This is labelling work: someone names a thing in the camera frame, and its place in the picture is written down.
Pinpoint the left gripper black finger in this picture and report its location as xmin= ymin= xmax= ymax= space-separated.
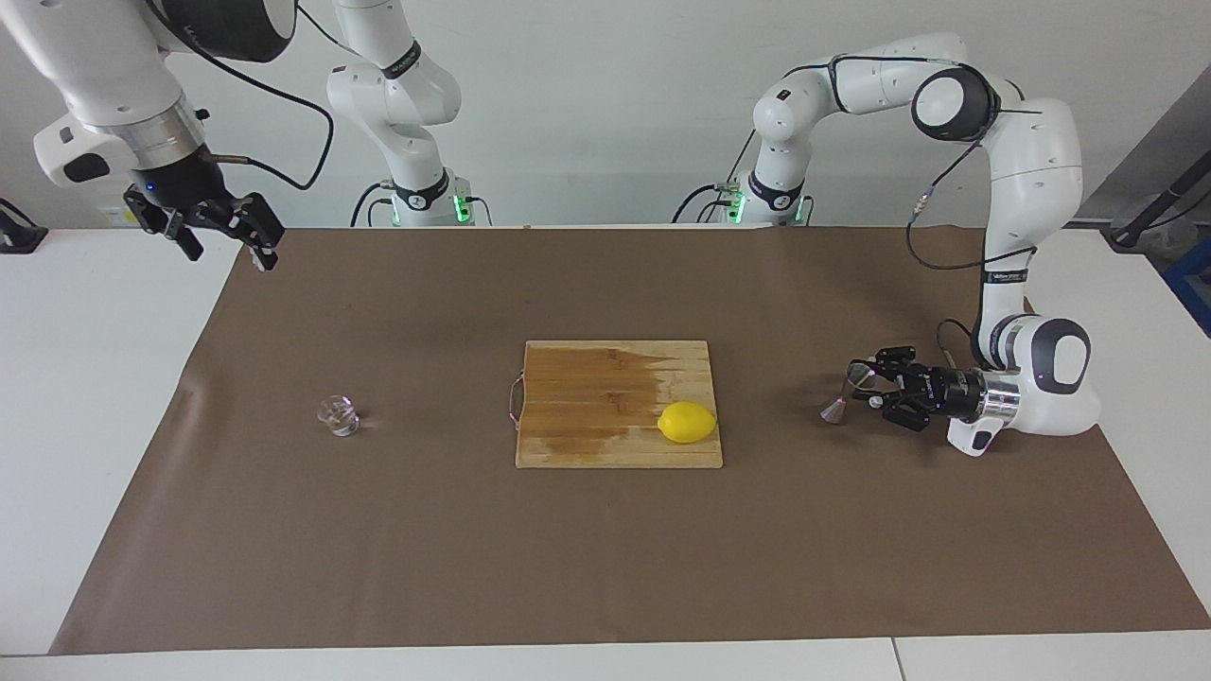
xmin=866 ymin=393 xmax=933 ymax=433
xmin=849 ymin=348 xmax=917 ymax=379

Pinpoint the blue crate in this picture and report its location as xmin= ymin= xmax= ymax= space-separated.
xmin=1162 ymin=235 xmax=1211 ymax=337

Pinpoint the black clamp mount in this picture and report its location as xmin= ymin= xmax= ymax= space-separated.
xmin=0 ymin=197 xmax=48 ymax=254

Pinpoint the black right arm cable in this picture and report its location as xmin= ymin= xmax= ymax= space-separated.
xmin=142 ymin=0 xmax=365 ymax=190

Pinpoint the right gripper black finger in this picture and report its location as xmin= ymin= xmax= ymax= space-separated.
xmin=125 ymin=189 xmax=204 ymax=263
xmin=194 ymin=192 xmax=285 ymax=272

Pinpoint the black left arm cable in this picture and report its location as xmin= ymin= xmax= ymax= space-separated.
xmin=785 ymin=55 xmax=1042 ymax=370

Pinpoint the black base cable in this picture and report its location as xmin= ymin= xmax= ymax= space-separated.
xmin=350 ymin=182 xmax=394 ymax=228
xmin=672 ymin=142 xmax=761 ymax=226

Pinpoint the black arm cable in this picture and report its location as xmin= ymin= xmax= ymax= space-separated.
xmin=142 ymin=0 xmax=365 ymax=190
xmin=785 ymin=55 xmax=1042 ymax=370

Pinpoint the black tripod stand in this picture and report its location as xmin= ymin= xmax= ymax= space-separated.
xmin=1102 ymin=156 xmax=1211 ymax=249

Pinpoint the small clear glass cup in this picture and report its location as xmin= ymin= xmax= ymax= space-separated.
xmin=317 ymin=395 xmax=361 ymax=438

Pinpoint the steel double jigger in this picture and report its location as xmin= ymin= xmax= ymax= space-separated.
xmin=820 ymin=362 xmax=876 ymax=424

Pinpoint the brown paper table mat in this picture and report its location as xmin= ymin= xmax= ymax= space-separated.
xmin=49 ymin=225 xmax=1211 ymax=655

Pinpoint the wooden cutting board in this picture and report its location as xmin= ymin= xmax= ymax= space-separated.
xmin=507 ymin=340 xmax=724 ymax=470

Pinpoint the yellow lemon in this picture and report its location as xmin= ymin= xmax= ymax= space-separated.
xmin=657 ymin=401 xmax=718 ymax=445

